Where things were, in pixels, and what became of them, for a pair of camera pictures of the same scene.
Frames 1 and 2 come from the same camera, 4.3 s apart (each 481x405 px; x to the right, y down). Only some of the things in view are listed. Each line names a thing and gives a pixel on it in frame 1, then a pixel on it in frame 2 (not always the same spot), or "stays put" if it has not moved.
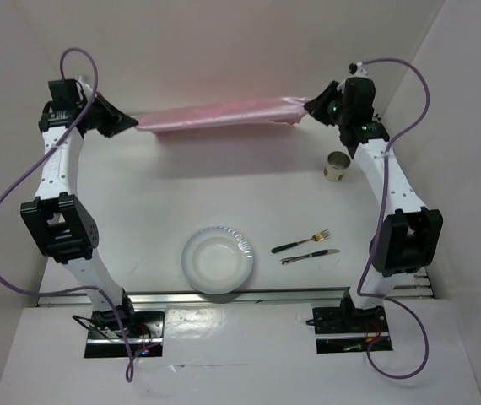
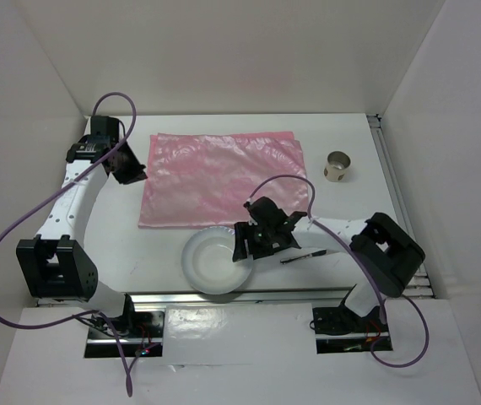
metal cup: (336, 167) stays put
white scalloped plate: (217, 260) stays put
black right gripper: (317, 106) -> (242, 230)
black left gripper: (115, 121) -> (135, 173)
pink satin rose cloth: (278, 110) -> (202, 180)
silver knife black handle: (323, 252) stays put
